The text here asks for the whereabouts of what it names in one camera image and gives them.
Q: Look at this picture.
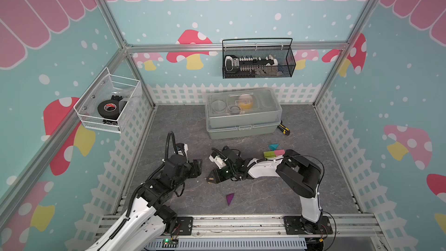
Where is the purple triangle block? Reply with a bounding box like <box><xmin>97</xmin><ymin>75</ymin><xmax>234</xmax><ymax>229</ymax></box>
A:
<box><xmin>226</xmin><ymin>193</ymin><xmax>235</xmax><ymax>206</ymax></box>

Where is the green block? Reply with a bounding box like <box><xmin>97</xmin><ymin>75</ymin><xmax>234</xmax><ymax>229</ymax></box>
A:
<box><xmin>263</xmin><ymin>151</ymin><xmax>276</xmax><ymax>159</ymax></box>

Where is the teal triangle block top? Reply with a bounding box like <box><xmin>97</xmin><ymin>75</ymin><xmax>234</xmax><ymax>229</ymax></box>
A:
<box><xmin>268</xmin><ymin>144</ymin><xmax>279</xmax><ymax>151</ymax></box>

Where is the pink block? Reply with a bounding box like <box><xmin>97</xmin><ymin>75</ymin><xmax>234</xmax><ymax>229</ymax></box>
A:
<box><xmin>274</xmin><ymin>149</ymin><xmax>285</xmax><ymax>156</ymax></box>

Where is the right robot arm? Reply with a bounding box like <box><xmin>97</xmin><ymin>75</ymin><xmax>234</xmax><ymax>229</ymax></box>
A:
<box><xmin>207</xmin><ymin>146</ymin><xmax>325</xmax><ymax>234</ymax></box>

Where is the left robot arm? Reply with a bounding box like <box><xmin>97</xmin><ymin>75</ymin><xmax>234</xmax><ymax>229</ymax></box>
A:
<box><xmin>87</xmin><ymin>131</ymin><xmax>202</xmax><ymax>251</ymax></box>

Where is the translucent plastic storage box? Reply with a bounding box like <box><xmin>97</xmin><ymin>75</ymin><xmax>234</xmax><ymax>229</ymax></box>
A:
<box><xmin>206</xmin><ymin>88</ymin><xmax>282</xmax><ymax>139</ymax></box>

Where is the yellow black screwdriver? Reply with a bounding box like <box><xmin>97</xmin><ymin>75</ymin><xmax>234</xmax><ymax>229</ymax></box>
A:
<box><xmin>278</xmin><ymin>123</ymin><xmax>290</xmax><ymax>136</ymax></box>

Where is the green lit circuit board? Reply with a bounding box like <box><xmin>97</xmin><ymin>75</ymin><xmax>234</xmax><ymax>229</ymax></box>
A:
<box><xmin>161</xmin><ymin>238</ymin><xmax>178</xmax><ymax>248</ymax></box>

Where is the white black tool in basket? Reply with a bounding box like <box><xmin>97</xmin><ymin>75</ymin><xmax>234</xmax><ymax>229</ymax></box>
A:
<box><xmin>223</xmin><ymin>55</ymin><xmax>278</xmax><ymax>76</ymax></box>

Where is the black tape roll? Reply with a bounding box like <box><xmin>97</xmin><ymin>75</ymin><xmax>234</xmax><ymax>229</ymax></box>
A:
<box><xmin>98</xmin><ymin>99</ymin><xmax>120</xmax><ymax>120</ymax></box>

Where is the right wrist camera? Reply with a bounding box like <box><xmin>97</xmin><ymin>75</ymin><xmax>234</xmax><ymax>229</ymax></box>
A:
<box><xmin>209</xmin><ymin>152</ymin><xmax>226</xmax><ymax>169</ymax></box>

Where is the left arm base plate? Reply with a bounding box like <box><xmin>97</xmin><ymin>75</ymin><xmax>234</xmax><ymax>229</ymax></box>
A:
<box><xmin>166</xmin><ymin>217</ymin><xmax>193</xmax><ymax>237</ymax></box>

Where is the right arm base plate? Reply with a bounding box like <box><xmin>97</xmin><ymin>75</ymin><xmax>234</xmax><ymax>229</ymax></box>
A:
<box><xmin>283</xmin><ymin>216</ymin><xmax>334</xmax><ymax>236</ymax></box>

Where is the black wire mesh basket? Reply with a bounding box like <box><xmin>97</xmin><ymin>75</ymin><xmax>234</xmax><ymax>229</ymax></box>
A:
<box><xmin>221</xmin><ymin>38</ymin><xmax>296</xmax><ymax>79</ymax></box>

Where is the white wire basket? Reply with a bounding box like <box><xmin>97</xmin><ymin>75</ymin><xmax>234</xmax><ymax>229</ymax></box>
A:
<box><xmin>74</xmin><ymin>68</ymin><xmax>142</xmax><ymax>134</ymax></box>

